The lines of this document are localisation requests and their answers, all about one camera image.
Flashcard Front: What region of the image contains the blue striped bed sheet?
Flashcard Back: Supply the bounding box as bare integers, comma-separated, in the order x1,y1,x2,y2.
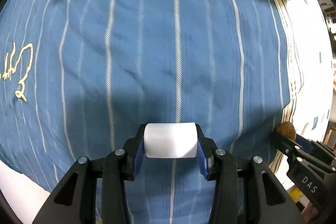
0,0,305,224

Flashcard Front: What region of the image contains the plaid checkered blanket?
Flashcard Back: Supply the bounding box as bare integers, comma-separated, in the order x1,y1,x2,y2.
273,0,336,191

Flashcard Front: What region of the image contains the brown walnut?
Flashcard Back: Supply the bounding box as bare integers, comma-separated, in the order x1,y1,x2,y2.
276,122,297,141

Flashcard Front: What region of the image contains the white plastic cap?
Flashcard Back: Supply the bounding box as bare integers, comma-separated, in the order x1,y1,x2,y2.
143,122,198,159

